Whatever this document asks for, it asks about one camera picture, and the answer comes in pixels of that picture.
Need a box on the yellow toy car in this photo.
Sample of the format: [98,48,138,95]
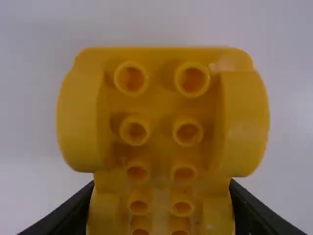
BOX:
[56,45,271,235]

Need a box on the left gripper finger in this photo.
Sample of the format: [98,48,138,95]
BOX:
[17,180,95,235]

